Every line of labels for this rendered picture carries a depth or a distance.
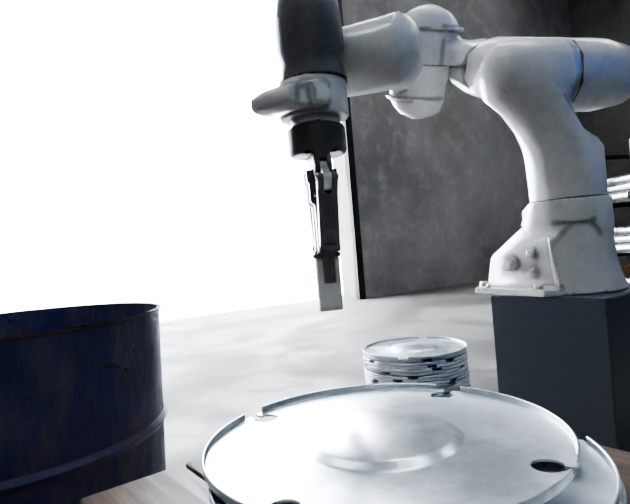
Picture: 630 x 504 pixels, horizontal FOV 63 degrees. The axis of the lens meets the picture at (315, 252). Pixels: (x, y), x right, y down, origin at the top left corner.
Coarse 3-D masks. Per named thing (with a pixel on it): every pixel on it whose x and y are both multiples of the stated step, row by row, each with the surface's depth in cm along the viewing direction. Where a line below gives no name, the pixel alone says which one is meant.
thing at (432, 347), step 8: (432, 336) 158; (368, 344) 154; (376, 344) 156; (384, 344) 155; (392, 344) 154; (400, 344) 150; (408, 344) 149; (416, 344) 148; (424, 344) 147; (432, 344) 146; (440, 344) 148; (448, 344) 147; (456, 344) 146; (464, 344) 145; (368, 352) 145; (376, 352) 144; (384, 352) 143; (392, 352) 142; (400, 352) 141; (408, 352) 140; (416, 352) 140; (424, 352) 139; (432, 352) 138; (440, 352) 137; (448, 352) 137; (456, 352) 135
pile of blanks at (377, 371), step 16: (464, 352) 139; (368, 368) 142; (384, 368) 136; (400, 368) 133; (416, 368) 132; (432, 368) 135; (448, 368) 133; (464, 368) 137; (448, 384) 133; (464, 384) 137
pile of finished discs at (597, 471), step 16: (592, 448) 38; (544, 464) 37; (592, 464) 36; (608, 464) 36; (576, 480) 34; (592, 480) 34; (608, 480) 34; (560, 496) 32; (576, 496) 32; (592, 496) 32; (608, 496) 32; (624, 496) 32
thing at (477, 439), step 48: (384, 384) 56; (432, 384) 55; (240, 432) 46; (288, 432) 45; (336, 432) 43; (384, 432) 42; (432, 432) 41; (480, 432) 42; (528, 432) 41; (240, 480) 36; (288, 480) 36; (336, 480) 35; (384, 480) 34; (432, 480) 34; (480, 480) 33; (528, 480) 33
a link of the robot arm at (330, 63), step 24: (288, 0) 63; (312, 0) 62; (336, 0) 65; (288, 24) 62; (312, 24) 62; (336, 24) 64; (288, 48) 63; (312, 48) 62; (336, 48) 63; (288, 72) 63; (312, 72) 62; (336, 72) 63
